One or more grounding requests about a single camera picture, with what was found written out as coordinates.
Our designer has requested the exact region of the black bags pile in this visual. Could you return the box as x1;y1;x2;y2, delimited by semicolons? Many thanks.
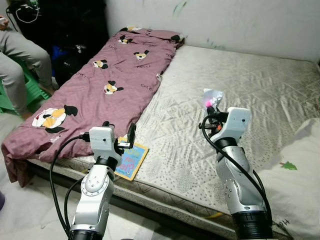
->
6;0;109;87

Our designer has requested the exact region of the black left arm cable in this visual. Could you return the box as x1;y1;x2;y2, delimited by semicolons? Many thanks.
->
48;131;92;237

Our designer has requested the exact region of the colourful children's book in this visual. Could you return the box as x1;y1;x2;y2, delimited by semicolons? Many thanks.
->
114;142;150;182

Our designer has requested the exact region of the person in grey trousers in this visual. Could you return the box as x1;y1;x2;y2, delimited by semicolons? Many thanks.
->
0;15;54;119

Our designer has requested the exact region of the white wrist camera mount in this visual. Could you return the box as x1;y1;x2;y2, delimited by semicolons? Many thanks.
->
220;107;252;141
89;126;119;160

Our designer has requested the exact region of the white pillow with tree print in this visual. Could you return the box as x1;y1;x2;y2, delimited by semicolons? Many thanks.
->
257;117;320;240

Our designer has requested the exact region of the white plastic wrapper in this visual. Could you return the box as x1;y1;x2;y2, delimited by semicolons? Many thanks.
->
202;88;225;108

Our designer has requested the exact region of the purple cartoon print blanket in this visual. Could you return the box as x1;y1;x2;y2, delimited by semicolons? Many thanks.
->
0;27;186;187

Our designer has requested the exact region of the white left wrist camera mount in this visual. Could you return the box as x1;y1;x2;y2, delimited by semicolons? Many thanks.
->
89;126;119;160

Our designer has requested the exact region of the cream quilted mattress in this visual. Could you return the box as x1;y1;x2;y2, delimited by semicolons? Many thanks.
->
27;44;320;240

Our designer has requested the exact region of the dark bed frame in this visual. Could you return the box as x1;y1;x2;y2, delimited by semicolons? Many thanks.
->
26;161;238;240

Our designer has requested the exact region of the green plastic stool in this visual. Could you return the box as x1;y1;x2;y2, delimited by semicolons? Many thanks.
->
0;57;51;114

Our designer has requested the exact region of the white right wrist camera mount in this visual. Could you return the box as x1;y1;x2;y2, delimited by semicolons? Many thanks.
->
220;107;252;141

